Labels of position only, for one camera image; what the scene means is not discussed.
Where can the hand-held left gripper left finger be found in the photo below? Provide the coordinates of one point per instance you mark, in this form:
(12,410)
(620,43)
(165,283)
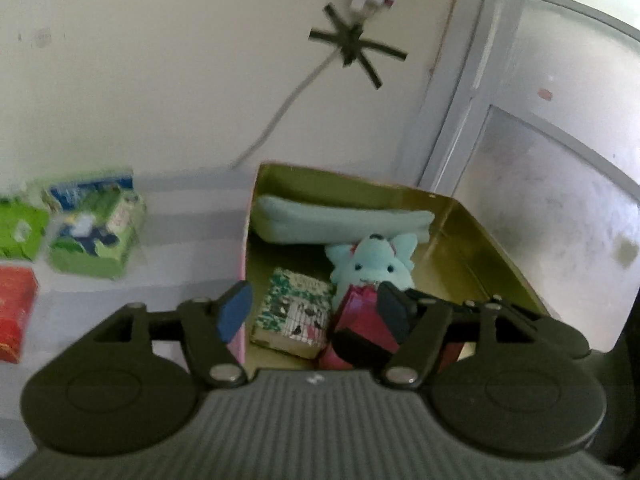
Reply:
(234,311)

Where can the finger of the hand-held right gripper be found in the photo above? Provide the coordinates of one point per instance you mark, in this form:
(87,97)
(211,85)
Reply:
(546,331)

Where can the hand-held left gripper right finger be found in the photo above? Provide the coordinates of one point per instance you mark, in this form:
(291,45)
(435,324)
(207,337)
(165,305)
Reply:
(395,316)

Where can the shiny red gift box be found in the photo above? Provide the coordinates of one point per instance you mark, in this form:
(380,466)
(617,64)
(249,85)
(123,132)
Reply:
(361,316)

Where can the gold-lined pink storage box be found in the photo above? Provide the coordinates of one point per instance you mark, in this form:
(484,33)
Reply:
(450,240)

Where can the teal plush toy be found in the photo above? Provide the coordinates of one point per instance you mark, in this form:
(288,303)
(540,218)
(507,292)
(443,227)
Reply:
(369,263)

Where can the green and white patterned box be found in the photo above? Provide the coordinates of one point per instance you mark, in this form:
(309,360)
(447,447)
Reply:
(295,310)

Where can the light blue pencil pouch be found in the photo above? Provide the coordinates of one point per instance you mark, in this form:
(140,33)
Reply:
(330,221)

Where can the grey framed frosted glass door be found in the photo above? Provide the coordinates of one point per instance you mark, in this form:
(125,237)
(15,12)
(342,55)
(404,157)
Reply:
(540,175)

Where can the green and blue drink carton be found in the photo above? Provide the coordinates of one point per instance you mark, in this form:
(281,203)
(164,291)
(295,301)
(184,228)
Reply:
(95,230)

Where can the red carton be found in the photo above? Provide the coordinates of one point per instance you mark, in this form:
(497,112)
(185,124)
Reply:
(14,310)

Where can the light green carton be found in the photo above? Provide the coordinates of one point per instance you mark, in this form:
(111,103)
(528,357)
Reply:
(20,230)

